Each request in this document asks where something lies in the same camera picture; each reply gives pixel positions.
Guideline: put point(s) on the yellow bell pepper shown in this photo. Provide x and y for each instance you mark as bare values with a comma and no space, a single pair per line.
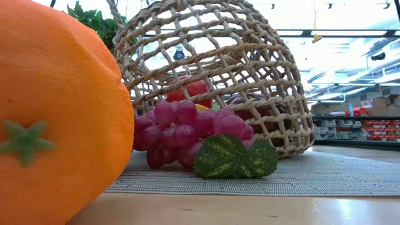
201,107

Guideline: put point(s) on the red apple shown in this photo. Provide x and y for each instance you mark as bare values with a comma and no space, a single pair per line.
195,89

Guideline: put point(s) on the orange plastic orange fruit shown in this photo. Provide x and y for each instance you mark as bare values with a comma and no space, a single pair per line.
62,93

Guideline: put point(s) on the purple grape bunch with leaf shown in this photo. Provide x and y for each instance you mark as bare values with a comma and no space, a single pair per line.
184,134

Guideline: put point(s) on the grey woven placemat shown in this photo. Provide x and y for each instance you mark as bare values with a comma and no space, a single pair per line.
312,178

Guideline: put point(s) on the green leafy artificial plant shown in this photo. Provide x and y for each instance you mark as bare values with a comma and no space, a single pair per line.
100,25

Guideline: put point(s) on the yellow hanging tag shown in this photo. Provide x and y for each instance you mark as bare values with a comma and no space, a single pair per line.
316,38

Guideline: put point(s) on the shelf with storage bins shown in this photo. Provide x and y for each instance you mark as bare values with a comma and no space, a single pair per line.
343,131

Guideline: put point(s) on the brown cardboard boxes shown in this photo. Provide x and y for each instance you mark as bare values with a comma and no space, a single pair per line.
386,106

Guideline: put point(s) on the black aluminium table frame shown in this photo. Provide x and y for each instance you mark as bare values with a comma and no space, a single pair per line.
359,145

